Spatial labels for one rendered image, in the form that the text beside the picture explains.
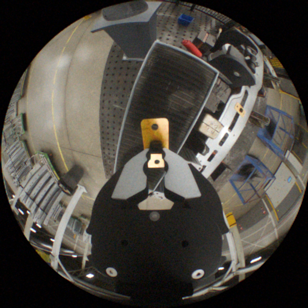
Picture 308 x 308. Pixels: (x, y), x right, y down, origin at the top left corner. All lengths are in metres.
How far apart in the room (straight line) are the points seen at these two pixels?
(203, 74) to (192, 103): 0.07
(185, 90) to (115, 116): 0.59
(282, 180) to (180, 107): 8.21
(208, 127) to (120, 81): 0.61
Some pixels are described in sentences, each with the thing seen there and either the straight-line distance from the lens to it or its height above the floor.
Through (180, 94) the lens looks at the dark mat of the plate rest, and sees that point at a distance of 0.19.
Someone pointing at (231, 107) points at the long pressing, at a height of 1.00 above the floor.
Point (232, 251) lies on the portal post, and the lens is 4.41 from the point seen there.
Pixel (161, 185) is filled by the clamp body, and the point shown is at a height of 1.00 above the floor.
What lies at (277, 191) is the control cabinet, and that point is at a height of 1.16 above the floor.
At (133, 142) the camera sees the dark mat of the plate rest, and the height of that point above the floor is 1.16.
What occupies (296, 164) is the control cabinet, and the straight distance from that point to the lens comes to 8.27.
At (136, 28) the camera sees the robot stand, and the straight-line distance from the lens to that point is 0.43.
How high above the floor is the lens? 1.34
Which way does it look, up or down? 58 degrees down
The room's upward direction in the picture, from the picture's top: 179 degrees counter-clockwise
